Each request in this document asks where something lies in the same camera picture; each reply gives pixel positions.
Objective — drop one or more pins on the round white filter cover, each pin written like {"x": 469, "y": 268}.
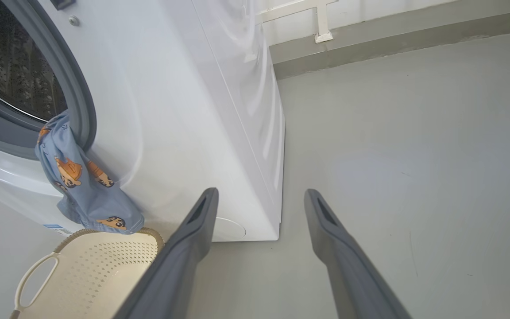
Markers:
{"x": 233, "y": 230}

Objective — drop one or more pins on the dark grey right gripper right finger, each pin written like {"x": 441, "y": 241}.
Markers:
{"x": 352, "y": 274}

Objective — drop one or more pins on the white washing machine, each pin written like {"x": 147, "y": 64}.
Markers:
{"x": 184, "y": 110}

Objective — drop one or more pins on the blue energy label sticker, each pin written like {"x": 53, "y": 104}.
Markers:
{"x": 58, "y": 229}

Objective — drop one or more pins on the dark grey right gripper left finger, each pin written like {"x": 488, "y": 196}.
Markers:
{"x": 171, "y": 274}

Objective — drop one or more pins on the blue cartoon print garment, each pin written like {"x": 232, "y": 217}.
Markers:
{"x": 86, "y": 195}

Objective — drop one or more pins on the cream perforated laundry basket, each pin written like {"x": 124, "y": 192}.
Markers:
{"x": 91, "y": 283}

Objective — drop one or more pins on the white metal frame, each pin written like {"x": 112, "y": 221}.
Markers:
{"x": 323, "y": 24}

